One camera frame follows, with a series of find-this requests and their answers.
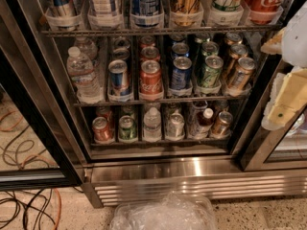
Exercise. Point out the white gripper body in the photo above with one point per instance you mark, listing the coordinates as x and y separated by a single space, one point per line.
295 37

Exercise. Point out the rear clear water bottle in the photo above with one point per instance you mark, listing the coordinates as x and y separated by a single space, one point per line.
87 46

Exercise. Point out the front clear water bottle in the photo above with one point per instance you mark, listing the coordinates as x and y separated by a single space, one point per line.
82 74

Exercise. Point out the clear plastic bag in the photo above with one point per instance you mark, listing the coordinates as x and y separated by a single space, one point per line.
173 212

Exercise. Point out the gold can middle shelf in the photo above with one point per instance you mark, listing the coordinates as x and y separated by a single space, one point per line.
241 73

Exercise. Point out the brown bottle white cap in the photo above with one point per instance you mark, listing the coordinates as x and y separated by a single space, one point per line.
202 123

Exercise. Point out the clear water bottle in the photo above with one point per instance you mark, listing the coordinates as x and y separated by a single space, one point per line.
87 46
82 74

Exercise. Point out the blue silver can top shelf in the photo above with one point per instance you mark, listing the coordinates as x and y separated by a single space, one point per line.
62 0

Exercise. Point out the silver can bottom shelf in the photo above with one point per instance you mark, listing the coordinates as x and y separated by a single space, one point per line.
175 126

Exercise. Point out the red can bottom shelf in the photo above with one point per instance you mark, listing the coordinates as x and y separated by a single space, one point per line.
101 129

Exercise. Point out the green can middle shelf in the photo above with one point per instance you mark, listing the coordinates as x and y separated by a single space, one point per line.
210 71

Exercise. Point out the gold can bottom shelf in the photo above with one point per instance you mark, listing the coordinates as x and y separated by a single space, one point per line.
221 127

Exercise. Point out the small water bottle bottom shelf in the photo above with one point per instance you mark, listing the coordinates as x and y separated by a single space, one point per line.
152 125

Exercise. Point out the blue silver energy drink can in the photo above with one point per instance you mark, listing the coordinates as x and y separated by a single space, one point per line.
119 78

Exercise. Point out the red coke can middle shelf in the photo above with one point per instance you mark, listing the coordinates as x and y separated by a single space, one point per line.
150 77

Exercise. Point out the stainless steel fridge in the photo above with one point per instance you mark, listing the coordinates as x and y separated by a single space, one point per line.
247 162

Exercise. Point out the blue pepsi can middle shelf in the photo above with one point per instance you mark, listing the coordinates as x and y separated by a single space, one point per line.
181 73

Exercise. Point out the white labelled can top shelf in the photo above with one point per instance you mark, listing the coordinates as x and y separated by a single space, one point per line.
104 0

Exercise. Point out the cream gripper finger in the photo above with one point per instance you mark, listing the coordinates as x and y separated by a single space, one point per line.
273 45
288 95

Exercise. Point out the open glass fridge door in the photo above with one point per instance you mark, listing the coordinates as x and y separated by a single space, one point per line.
40 147

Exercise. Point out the green can bottom shelf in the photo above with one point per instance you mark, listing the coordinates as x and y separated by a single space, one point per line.
127 129

